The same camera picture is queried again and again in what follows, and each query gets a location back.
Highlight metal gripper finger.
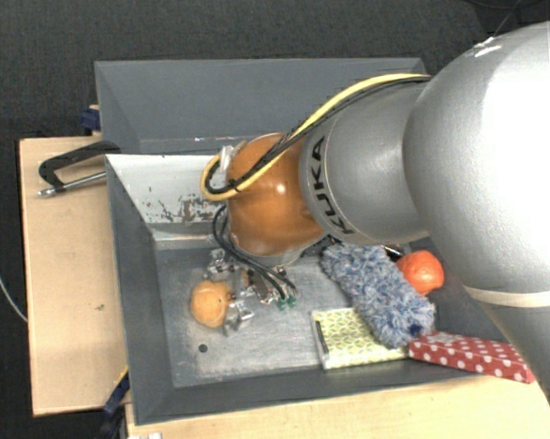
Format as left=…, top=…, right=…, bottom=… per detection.
left=219, top=298, right=258, bottom=338
left=205, top=246, right=243, bottom=285

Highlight tan-orange round fruit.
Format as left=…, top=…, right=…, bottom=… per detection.
left=186, top=277, right=239, bottom=331

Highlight grey metal bin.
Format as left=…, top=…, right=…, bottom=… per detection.
left=93, top=32, right=528, bottom=428

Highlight yellow-green patterned box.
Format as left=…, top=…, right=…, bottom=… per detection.
left=308, top=301, right=411, bottom=372

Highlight blue fluffy duster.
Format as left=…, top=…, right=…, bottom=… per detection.
left=317, top=236, right=440, bottom=355

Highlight pale wood board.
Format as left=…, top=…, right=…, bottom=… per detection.
left=13, top=131, right=132, bottom=417

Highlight bright orange fruit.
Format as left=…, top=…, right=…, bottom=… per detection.
left=394, top=247, right=448, bottom=300

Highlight red white-dotted box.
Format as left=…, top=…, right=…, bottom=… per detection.
left=406, top=324, right=537, bottom=393

